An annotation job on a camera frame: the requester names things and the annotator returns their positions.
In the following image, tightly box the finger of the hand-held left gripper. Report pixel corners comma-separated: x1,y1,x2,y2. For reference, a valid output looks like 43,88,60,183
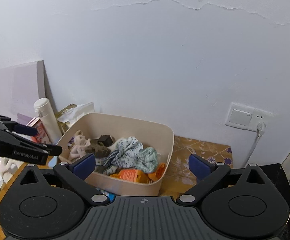
0,129,63,166
0,112,39,137

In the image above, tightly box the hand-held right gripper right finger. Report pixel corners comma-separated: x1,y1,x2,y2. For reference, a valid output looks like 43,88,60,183
176,153,273,207

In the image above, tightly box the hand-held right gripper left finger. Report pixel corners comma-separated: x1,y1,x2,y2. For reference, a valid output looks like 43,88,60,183
11,153,111,207

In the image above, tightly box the blue floral cloth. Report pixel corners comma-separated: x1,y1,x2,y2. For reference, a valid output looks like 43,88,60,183
102,136,144,176

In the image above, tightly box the green checked cloth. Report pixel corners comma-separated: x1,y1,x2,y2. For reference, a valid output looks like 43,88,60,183
135,147,159,173

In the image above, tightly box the beige plastic storage basket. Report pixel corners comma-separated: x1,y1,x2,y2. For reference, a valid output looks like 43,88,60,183
58,113,174,197

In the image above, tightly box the purple folder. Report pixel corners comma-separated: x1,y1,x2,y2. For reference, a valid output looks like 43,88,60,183
17,113,37,126

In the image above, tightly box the red and white carton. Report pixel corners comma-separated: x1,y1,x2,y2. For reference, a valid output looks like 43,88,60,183
26,117,48,143

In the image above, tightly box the floral patterned table mat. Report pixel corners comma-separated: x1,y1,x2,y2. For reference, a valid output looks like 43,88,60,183
159,135,233,197

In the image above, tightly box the white thermos bottle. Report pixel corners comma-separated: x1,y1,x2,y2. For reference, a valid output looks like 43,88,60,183
34,98,62,144

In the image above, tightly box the lavender canvas board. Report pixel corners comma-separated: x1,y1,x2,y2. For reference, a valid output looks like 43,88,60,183
0,60,52,128

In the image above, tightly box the blue snack packet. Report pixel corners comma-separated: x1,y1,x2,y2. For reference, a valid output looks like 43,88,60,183
95,187,116,203

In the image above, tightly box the gold tissue box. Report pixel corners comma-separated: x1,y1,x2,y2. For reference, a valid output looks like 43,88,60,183
56,104,77,135

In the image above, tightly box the soft pack of tissues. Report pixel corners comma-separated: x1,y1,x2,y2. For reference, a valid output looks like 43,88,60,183
58,102,95,130

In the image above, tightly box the black flat board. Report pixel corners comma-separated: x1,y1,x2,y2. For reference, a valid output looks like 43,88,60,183
260,163,290,206

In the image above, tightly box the white wall switch socket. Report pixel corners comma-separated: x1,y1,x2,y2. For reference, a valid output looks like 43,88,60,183
225,102,273,131

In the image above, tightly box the white plug with cable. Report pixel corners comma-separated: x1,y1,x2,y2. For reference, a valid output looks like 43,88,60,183
245,122,267,167

